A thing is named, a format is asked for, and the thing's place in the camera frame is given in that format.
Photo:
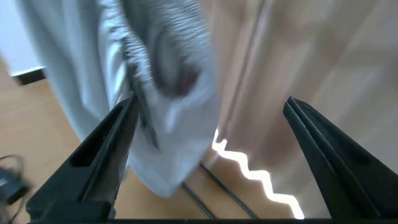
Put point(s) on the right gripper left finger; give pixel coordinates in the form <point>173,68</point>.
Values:
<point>62,189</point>

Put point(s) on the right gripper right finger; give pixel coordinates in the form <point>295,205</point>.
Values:
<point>348,180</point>

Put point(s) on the pale grey shorts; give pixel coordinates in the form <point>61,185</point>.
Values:
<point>174,133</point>

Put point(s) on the black power adapter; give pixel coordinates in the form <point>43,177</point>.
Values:
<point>11,186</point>

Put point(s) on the beige curtain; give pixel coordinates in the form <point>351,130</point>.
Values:
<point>311,62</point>

